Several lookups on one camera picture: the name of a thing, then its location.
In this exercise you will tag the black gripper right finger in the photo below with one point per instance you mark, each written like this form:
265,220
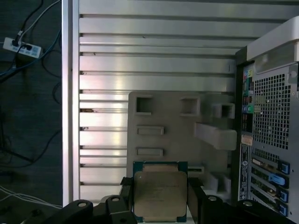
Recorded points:
215,210

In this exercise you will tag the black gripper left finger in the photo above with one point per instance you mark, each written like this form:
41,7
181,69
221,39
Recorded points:
126,193

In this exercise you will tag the silver topped CPU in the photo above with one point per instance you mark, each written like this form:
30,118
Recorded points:
161,193

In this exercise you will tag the blue slot latch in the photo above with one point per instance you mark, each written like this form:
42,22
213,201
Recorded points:
284,168
283,195
283,208
278,180

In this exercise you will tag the grey parts rack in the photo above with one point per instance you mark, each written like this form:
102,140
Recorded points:
177,140

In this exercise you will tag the black open PC case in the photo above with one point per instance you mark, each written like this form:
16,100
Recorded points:
268,105

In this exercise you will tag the white power strip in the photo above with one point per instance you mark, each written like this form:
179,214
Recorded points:
32,50

